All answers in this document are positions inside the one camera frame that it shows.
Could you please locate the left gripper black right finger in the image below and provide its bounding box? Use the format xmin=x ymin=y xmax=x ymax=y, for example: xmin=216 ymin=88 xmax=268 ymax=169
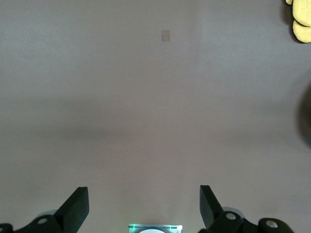
xmin=198 ymin=185 xmax=296 ymax=233

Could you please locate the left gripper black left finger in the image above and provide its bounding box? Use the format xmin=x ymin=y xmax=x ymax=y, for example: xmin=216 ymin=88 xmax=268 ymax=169
xmin=0 ymin=186 xmax=89 ymax=233

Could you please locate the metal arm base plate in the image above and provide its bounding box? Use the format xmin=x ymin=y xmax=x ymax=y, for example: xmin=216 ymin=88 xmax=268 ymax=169
xmin=128 ymin=223 xmax=184 ymax=233

